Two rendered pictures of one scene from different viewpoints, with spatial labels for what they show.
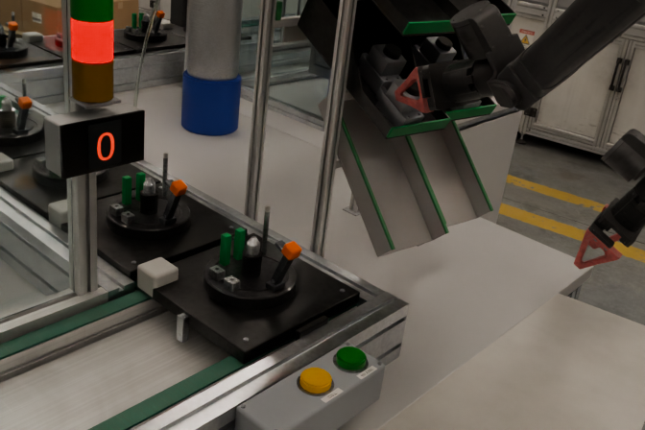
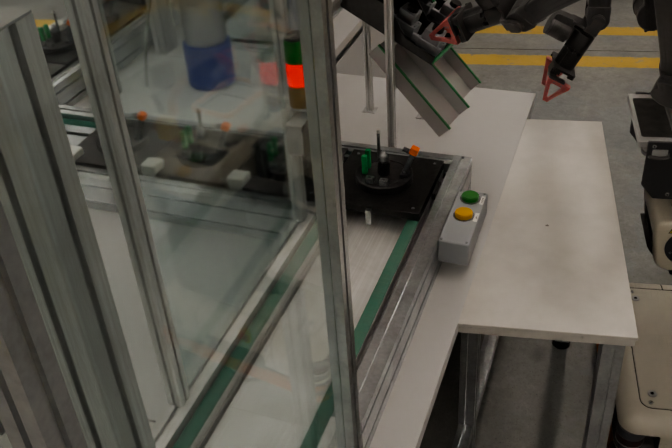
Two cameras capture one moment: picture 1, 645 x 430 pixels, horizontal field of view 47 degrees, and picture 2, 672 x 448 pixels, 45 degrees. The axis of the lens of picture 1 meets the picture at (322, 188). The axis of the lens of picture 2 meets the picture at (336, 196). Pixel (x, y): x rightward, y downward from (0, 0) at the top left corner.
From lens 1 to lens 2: 1.04 m
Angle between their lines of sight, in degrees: 18
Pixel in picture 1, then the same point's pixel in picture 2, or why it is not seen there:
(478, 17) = not seen: outside the picture
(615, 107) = not seen: outside the picture
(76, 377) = not seen: hidden behind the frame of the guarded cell
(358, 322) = (456, 177)
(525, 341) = (528, 155)
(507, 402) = (540, 191)
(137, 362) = (356, 243)
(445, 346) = (489, 174)
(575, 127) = not seen: outside the picture
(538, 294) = (517, 124)
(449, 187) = (450, 76)
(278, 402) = (455, 230)
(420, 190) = (443, 86)
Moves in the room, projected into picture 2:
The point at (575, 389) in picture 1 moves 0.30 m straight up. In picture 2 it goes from (569, 171) to (581, 68)
